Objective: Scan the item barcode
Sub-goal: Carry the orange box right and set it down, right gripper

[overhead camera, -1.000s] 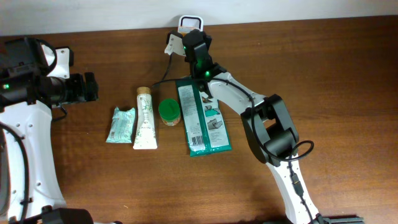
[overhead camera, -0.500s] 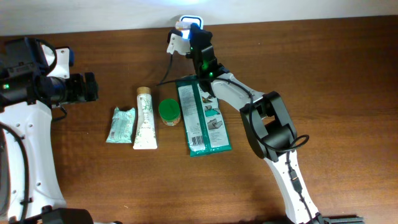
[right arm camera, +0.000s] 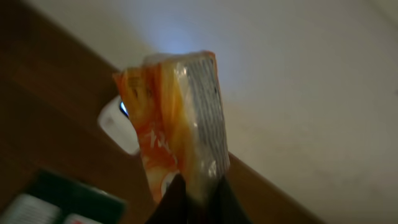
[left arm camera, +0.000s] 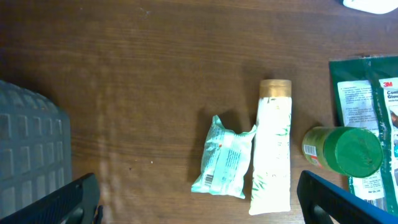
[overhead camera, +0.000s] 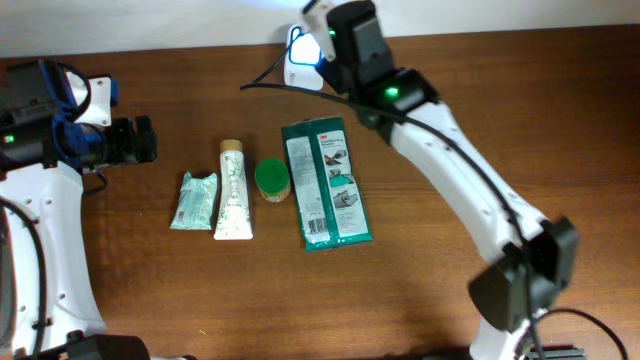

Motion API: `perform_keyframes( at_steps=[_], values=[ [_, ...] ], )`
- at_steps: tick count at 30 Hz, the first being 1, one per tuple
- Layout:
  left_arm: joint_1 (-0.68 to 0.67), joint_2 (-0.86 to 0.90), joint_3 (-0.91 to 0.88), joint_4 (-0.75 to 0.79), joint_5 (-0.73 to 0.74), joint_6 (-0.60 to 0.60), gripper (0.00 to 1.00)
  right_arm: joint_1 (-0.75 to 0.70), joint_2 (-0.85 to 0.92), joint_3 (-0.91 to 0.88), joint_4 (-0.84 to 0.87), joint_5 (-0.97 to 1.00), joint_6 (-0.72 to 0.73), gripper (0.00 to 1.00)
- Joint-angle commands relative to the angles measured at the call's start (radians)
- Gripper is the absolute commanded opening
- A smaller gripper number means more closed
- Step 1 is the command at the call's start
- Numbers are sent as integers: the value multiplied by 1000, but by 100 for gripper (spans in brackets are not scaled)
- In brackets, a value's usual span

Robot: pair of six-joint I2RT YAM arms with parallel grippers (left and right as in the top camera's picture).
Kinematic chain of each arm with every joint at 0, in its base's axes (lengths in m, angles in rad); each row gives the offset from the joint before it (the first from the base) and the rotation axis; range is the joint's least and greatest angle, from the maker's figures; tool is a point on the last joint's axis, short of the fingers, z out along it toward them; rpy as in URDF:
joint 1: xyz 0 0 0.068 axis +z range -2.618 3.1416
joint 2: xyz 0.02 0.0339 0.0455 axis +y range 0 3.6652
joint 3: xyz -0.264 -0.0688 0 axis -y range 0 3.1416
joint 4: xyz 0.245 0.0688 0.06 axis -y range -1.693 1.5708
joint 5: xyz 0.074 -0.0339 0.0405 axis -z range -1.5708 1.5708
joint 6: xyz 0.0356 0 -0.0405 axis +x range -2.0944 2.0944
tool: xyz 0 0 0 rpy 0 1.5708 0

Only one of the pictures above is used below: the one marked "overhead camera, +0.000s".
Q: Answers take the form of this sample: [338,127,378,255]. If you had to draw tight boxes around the green lid small jar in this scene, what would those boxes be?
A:
[255,158,291,202]

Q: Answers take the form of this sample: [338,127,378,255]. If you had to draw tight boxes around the green wipes packet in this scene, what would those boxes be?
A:
[281,116,373,252]

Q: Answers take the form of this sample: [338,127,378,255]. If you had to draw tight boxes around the light teal tissue pack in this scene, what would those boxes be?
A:
[170,172,218,231]

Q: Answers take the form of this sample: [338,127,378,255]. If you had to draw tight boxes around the white cream tube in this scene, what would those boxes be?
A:
[214,139,253,241]

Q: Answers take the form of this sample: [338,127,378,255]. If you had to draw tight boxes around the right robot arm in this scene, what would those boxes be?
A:
[302,1,579,359]

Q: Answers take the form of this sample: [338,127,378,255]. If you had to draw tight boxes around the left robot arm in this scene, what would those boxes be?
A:
[1,60,157,359]

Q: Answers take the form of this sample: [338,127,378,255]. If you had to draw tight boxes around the white barcode scanner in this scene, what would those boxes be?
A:
[284,25,324,91]

